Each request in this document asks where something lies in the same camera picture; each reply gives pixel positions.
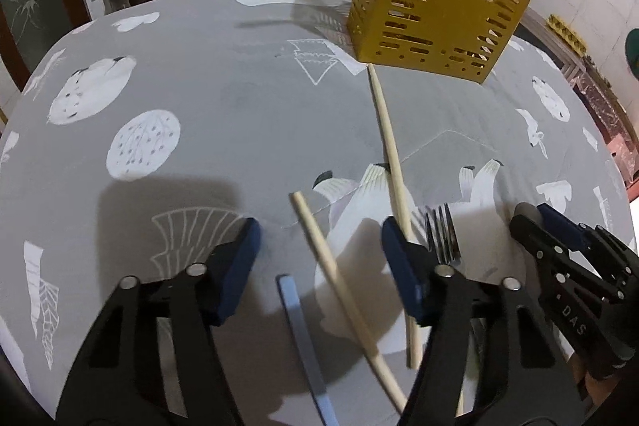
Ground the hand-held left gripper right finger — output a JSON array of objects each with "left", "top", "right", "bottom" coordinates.
[{"left": 381, "top": 216, "right": 586, "bottom": 426}]

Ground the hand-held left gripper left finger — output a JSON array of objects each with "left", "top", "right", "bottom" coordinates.
[{"left": 55, "top": 217, "right": 262, "bottom": 426}]

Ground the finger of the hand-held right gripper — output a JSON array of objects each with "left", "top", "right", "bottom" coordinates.
[
  {"left": 509, "top": 214, "right": 622, "bottom": 303},
  {"left": 538, "top": 203, "right": 639, "bottom": 293}
]

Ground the wooden chopstick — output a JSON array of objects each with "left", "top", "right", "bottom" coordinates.
[
  {"left": 368, "top": 64, "right": 424, "bottom": 369},
  {"left": 291, "top": 191, "right": 407, "bottom": 412}
]

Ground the light blue spatula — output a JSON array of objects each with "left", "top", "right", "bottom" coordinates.
[{"left": 276, "top": 275, "right": 336, "bottom": 426}]

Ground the plastic covered side table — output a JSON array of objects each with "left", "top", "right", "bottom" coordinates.
[{"left": 568, "top": 55, "right": 639, "bottom": 157}]

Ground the grey printed tablecloth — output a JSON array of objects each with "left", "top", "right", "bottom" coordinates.
[{"left": 0, "top": 0, "right": 639, "bottom": 426}]

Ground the green round board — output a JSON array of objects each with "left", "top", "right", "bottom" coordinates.
[{"left": 624, "top": 29, "right": 639, "bottom": 81}]

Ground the yellow egg carton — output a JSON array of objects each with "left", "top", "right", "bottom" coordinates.
[{"left": 546, "top": 14, "right": 588, "bottom": 53}]

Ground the metal fork with wooden handle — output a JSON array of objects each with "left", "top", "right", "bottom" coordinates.
[{"left": 423, "top": 204, "right": 466, "bottom": 271}]

